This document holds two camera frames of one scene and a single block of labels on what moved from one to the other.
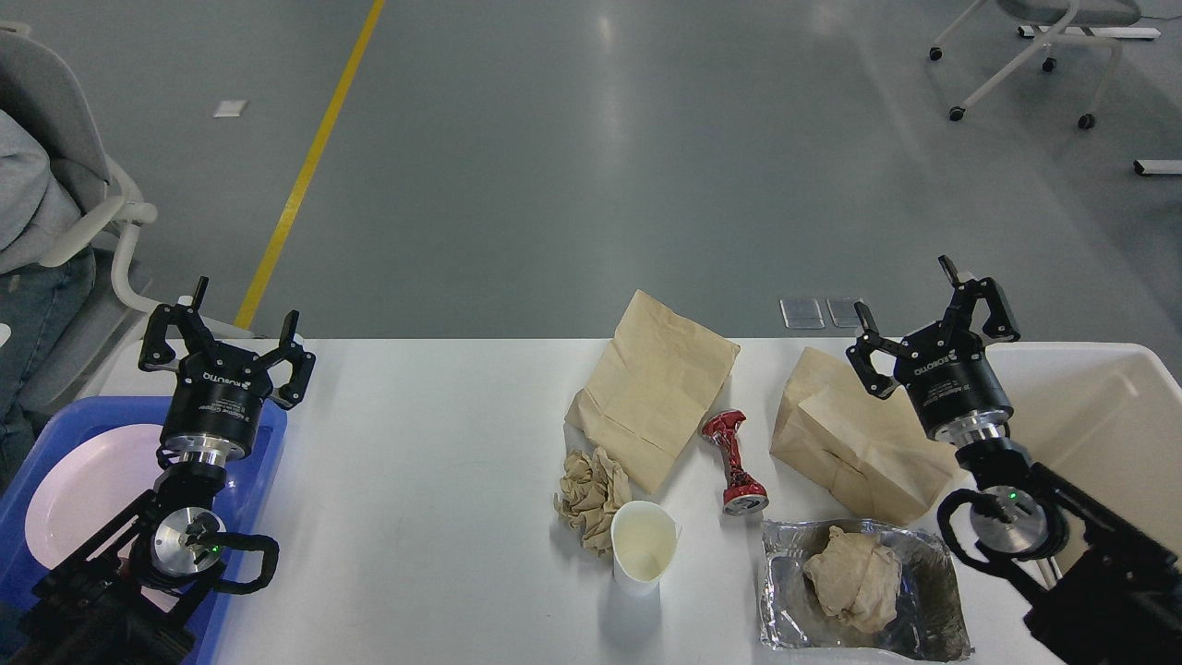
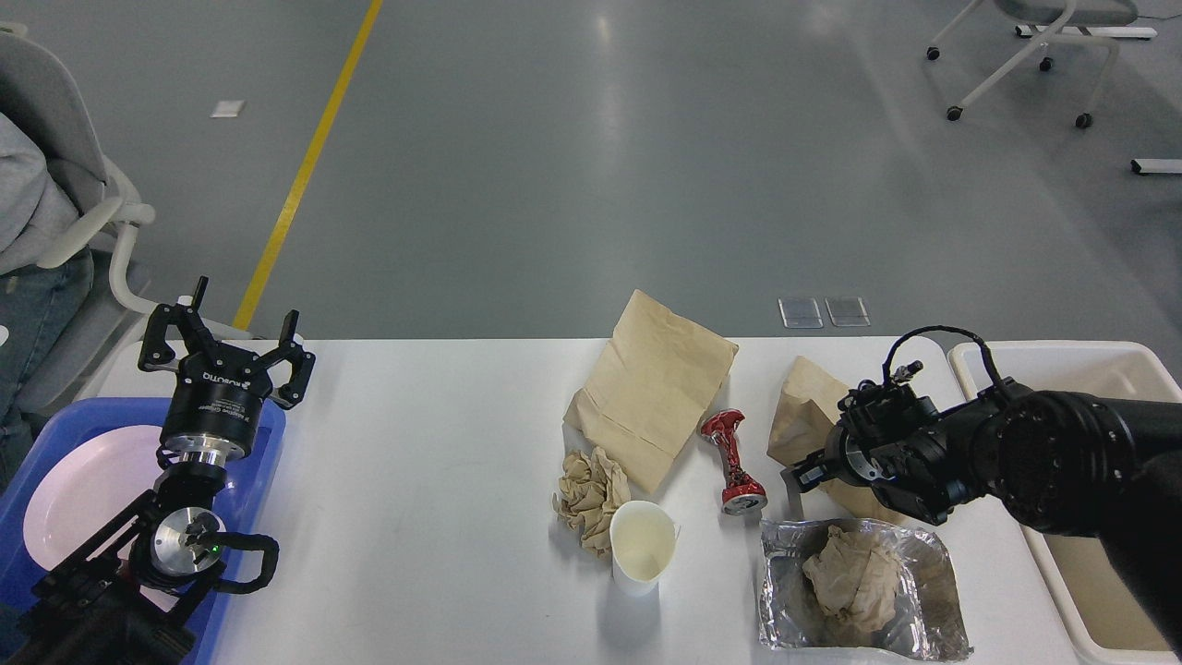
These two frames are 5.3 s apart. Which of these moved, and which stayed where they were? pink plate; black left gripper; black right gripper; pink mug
Moved: black right gripper
Stayed: pink plate; black left gripper; pink mug
